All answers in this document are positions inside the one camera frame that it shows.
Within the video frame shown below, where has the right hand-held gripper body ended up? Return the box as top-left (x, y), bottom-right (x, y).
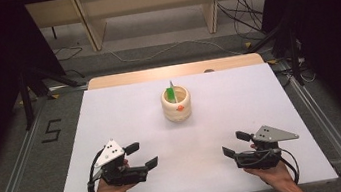
top-left (230, 120), bottom-right (304, 175)

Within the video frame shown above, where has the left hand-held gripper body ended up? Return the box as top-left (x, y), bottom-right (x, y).
top-left (90, 134), bottom-right (151, 190)

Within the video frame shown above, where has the cream ribbed pen holder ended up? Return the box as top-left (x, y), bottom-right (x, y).
top-left (158, 82), bottom-right (195, 125)

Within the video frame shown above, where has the clear ballpoint pen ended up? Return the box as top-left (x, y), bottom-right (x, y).
top-left (168, 79), bottom-right (180, 105)

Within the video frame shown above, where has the green highlighter pen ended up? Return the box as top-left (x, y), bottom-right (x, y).
top-left (165, 85), bottom-right (177, 101)

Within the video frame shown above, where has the person's right hand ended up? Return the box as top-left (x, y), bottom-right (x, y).
top-left (243, 158), bottom-right (303, 192)

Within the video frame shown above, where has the wooden table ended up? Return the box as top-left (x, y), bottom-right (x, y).
top-left (85, 51), bottom-right (266, 91)

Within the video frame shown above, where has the black metal stand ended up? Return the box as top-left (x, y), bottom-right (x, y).
top-left (244, 17), bottom-right (306, 94)

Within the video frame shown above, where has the black tripod stand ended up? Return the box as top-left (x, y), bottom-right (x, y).
top-left (15, 59), bottom-right (86, 132)

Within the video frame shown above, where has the right hand-held gripper cable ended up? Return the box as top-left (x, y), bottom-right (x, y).
top-left (278, 146), bottom-right (302, 186)

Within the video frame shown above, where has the hand-held gripper cable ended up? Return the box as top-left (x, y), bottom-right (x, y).
top-left (80, 148), bottom-right (111, 192)
top-left (278, 146), bottom-right (302, 186)

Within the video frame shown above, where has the left hand-held gripper cable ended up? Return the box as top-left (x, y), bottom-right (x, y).
top-left (80, 148), bottom-right (111, 192)

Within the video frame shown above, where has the white floor cable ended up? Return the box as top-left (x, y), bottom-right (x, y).
top-left (106, 30), bottom-right (245, 74)

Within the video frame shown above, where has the thin black floor cable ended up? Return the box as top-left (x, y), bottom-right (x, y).
top-left (51, 44), bottom-right (85, 64)

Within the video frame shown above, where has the black cable bundle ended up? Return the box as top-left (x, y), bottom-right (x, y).
top-left (216, 0), bottom-right (268, 46)

